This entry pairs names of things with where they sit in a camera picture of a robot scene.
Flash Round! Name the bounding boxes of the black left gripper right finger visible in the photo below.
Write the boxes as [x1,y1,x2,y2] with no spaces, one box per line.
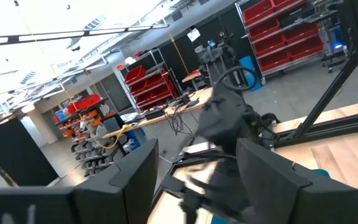
[236,138,358,224]

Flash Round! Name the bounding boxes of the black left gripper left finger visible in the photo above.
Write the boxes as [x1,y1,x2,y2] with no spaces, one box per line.
[73,139,160,224]

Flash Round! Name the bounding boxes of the blue bin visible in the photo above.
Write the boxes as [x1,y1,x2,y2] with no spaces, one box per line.
[124,129,147,151]

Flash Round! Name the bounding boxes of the parts shelf with orange bins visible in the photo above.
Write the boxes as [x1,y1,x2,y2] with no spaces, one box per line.
[53,93,142,179]

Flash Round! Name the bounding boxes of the black power box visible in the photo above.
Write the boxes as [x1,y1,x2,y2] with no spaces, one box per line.
[144,107,167,121]

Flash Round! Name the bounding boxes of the long wooden workbench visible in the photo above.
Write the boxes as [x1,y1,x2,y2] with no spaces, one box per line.
[103,86,214,140]

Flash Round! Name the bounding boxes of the blue barrel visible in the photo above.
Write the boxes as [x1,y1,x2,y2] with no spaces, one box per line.
[239,55,262,92]

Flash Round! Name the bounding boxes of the small orange table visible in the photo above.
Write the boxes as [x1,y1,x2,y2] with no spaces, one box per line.
[181,70,211,91]

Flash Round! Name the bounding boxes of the black partition panel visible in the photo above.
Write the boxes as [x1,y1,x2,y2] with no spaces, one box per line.
[0,117,59,187]

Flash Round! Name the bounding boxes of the white paper sign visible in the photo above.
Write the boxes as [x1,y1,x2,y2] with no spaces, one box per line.
[186,27,201,43]

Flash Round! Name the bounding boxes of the equipment cart with blue light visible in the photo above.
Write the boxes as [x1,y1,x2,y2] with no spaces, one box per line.
[320,9,358,73]

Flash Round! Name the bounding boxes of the ceiling light bar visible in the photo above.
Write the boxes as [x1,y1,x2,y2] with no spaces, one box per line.
[0,24,170,48]

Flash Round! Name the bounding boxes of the tangled black workbench cables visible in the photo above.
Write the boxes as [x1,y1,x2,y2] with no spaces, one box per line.
[166,104,200,136]

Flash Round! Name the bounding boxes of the black aluminium table frame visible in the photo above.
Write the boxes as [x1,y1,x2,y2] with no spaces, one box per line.
[150,0,358,212]

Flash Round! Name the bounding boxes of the small wire rack red bins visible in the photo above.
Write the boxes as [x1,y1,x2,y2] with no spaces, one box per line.
[115,48,180,112]

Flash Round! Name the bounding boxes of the large wire rack red bins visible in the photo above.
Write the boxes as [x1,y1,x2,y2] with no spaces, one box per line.
[234,0,338,78]

